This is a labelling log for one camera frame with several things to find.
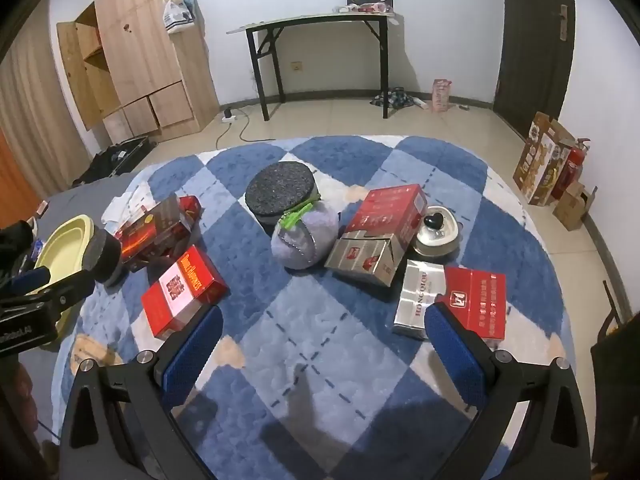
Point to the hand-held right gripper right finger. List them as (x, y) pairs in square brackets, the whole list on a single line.
[(455, 355)]

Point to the red box with white print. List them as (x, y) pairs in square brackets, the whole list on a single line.
[(475, 300)]

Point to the small brown box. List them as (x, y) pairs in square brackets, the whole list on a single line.
[(42, 206)]

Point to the round metal tin black knob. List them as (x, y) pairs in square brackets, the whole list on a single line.
[(440, 245)]

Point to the open black case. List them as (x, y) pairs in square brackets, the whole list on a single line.
[(117, 157)]

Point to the dark door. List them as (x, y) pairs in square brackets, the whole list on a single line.
[(535, 50)]

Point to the person's left forearm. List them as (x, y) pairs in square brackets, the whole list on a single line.
[(22, 400)]

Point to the beige curtain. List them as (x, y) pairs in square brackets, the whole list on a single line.
[(30, 110)]

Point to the dark glossy carton box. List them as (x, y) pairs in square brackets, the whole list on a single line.
[(155, 230)]

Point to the dark object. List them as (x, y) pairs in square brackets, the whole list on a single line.
[(617, 360)]

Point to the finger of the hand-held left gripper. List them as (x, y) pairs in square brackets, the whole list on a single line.
[(67, 292), (30, 280)]

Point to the white plastic bag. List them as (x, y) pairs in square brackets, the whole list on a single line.
[(179, 17)]

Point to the yellow plastic basin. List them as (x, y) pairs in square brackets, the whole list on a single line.
[(65, 245)]

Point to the wooden wardrobe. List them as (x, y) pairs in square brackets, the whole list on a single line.
[(135, 35)]

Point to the red and white packet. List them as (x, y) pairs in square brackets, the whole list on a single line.
[(365, 8)]

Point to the orange curtain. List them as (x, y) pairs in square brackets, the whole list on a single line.
[(10, 175)]

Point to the large layered foam cylinder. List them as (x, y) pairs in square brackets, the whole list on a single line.
[(280, 192)]

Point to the blue snack packet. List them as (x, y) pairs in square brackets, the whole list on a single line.
[(38, 250)]

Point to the silver and red box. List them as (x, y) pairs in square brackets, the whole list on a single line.
[(360, 260)]

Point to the small dark foam disc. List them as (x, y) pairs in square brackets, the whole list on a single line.
[(102, 257)]

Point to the red box with white band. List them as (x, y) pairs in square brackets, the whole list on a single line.
[(180, 290)]

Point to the white crumpled paper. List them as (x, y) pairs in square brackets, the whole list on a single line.
[(122, 207)]

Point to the pile of clothes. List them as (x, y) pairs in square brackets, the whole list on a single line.
[(395, 98)]

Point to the pink paper bag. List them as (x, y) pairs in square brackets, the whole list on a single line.
[(441, 95)]

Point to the small cardboard box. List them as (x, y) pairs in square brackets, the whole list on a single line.
[(575, 205)]

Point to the brown printed carton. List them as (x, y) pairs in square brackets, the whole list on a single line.
[(542, 160)]

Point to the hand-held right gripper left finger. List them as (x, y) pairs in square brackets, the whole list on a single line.
[(195, 355)]

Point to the red fire extinguisher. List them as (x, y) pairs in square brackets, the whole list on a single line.
[(572, 165)]

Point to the large red carton box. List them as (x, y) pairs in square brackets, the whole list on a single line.
[(387, 210)]

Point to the white power strip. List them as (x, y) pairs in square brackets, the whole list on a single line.
[(229, 117)]

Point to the small plain red box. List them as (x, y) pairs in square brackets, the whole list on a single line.
[(191, 207)]

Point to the wall socket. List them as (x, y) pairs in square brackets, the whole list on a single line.
[(297, 66)]

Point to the black folding table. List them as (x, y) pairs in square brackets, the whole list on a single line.
[(320, 21)]

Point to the blue checkered blanket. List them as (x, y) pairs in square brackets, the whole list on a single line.
[(310, 320)]

